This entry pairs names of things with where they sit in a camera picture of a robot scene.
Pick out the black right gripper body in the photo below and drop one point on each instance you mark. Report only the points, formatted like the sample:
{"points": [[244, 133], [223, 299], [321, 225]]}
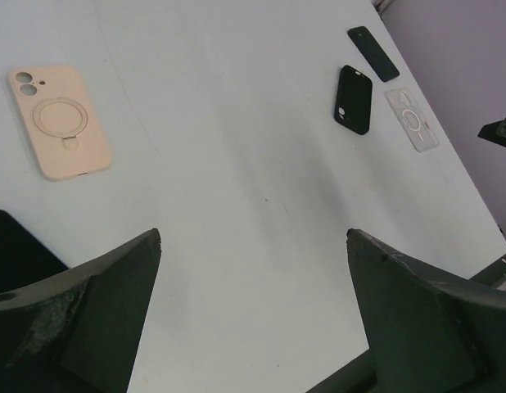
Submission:
{"points": [[495, 133]]}

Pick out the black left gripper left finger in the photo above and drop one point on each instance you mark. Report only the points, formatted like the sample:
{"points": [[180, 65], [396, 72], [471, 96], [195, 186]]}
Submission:
{"points": [[79, 330]]}

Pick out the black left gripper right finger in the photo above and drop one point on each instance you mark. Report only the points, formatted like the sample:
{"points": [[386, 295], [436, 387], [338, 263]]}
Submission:
{"points": [[428, 330]]}

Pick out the black phone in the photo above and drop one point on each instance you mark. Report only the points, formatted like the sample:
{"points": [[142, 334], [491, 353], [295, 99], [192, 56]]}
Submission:
{"points": [[24, 260], [373, 53]]}

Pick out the black phone case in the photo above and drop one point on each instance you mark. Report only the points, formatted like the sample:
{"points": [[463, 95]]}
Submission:
{"points": [[354, 100]]}

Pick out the beige ring phone case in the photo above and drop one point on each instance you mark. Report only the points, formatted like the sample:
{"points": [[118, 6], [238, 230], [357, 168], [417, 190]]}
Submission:
{"points": [[60, 120]]}

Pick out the clear magsafe phone case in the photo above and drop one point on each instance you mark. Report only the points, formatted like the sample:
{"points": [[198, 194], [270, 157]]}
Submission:
{"points": [[412, 120]]}

